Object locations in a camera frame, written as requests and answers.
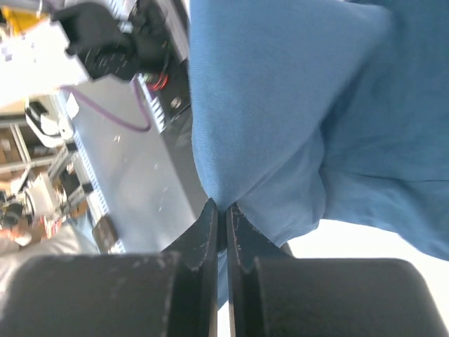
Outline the teal blue t shirt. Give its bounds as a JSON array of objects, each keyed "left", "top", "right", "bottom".
[{"left": 188, "top": 0, "right": 449, "bottom": 310}]

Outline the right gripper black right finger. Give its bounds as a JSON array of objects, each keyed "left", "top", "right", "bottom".
[{"left": 226, "top": 206, "right": 448, "bottom": 336}]

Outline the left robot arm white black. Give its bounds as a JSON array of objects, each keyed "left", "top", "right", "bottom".
[{"left": 1, "top": 1, "right": 171, "bottom": 107}]

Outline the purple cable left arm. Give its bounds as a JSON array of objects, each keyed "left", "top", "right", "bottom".
[{"left": 59, "top": 77, "right": 152, "bottom": 133}]

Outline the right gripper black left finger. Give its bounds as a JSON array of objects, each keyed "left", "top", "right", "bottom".
[{"left": 1, "top": 201, "right": 218, "bottom": 336}]

